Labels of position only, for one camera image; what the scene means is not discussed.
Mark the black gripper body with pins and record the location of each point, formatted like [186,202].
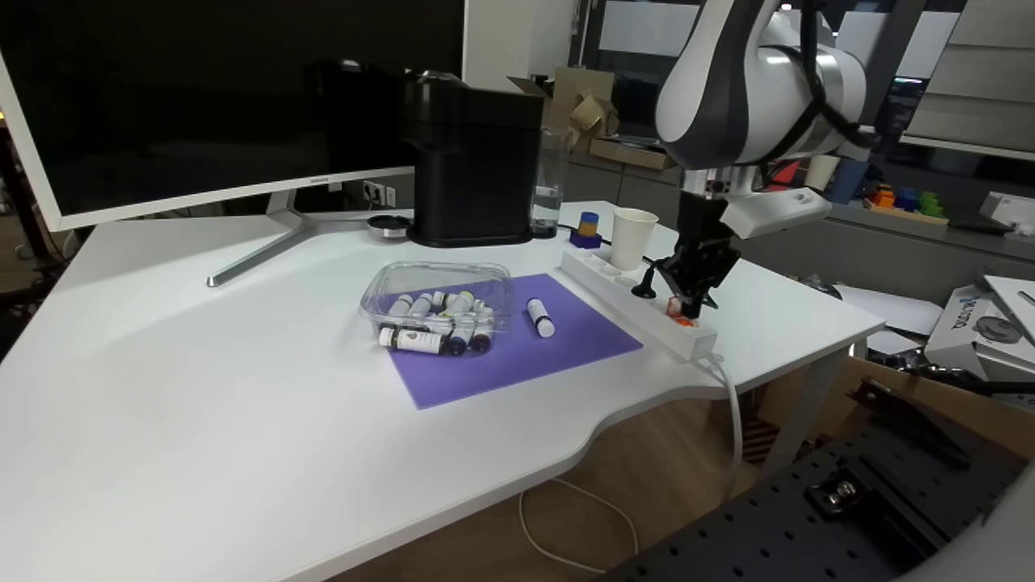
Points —
[703,250]

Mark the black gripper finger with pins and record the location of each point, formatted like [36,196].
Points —
[678,304]
[708,300]

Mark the white power strip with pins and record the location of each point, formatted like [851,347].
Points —
[646,315]

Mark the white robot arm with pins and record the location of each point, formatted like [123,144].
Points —
[752,87]

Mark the white paper cup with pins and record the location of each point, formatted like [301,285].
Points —
[628,237]

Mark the blue yellow small toy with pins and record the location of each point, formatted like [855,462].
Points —
[587,232]

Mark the white plastic cup background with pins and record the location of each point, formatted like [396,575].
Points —
[821,173]

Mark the purple paper mat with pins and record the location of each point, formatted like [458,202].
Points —
[520,353]

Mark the white marker tube on mat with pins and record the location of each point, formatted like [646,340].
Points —
[543,318]

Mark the blue plastic cup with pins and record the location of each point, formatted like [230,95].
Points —
[844,181]

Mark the clear water bottle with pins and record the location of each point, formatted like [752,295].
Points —
[547,192]

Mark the cardboard box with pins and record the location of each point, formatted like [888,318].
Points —
[578,104]

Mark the clear plastic container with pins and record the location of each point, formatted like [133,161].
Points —
[468,304]

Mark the black box appliance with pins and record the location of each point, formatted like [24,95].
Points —
[473,164]

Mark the white tube in container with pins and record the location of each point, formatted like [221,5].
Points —
[410,340]

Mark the black perforated metal board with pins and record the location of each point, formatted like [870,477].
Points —
[861,510]

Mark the white framed computer monitor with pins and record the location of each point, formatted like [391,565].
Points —
[133,109]

